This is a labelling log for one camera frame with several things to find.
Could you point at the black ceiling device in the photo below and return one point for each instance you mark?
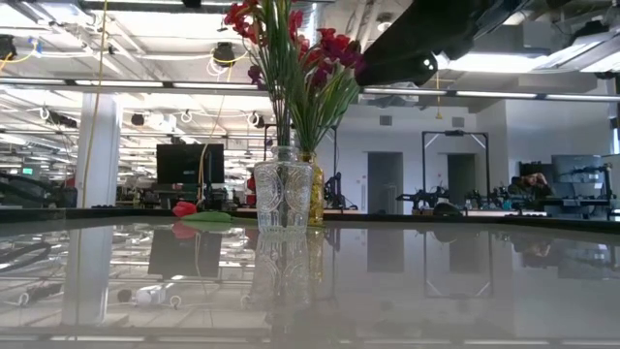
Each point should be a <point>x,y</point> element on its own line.
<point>7,47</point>
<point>224,52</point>
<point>137,119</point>

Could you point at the black monitor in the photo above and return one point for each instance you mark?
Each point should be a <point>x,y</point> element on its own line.
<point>179,165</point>

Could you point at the black station frame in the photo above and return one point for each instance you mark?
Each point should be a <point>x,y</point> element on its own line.
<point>455,132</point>

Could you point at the red artificial tulip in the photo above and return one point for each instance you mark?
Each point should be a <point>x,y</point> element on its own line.
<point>185,208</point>

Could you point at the clear glass vase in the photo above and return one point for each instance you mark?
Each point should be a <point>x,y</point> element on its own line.
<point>283,194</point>

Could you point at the person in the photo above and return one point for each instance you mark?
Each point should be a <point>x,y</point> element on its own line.
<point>530,181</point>

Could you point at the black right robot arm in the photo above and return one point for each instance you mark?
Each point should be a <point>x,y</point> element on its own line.
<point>412,43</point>

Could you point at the black background robot arm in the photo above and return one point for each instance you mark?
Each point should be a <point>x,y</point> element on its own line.
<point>421,196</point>
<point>334,189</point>

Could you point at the amber glass vase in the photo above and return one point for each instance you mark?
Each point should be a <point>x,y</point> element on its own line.
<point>317,194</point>

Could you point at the purple artificial flower bunch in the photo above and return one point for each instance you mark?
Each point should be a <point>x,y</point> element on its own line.
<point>319,111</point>

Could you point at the gray door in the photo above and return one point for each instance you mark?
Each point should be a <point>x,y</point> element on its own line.
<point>460,179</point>
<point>385,181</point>

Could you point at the white pillar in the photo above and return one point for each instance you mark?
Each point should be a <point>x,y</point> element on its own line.
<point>104,160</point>

